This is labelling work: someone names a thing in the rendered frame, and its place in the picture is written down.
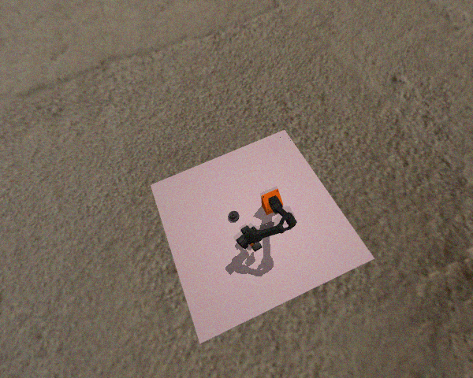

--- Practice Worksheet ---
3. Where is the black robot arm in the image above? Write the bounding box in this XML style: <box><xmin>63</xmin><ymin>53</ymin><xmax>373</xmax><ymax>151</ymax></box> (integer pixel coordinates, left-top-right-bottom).
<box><xmin>236</xmin><ymin>195</ymin><xmax>297</xmax><ymax>249</ymax></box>

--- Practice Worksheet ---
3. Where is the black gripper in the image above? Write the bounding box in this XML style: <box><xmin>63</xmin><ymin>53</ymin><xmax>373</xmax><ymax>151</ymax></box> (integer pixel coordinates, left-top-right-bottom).
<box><xmin>241</xmin><ymin>226</ymin><xmax>262</xmax><ymax>252</ymax></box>

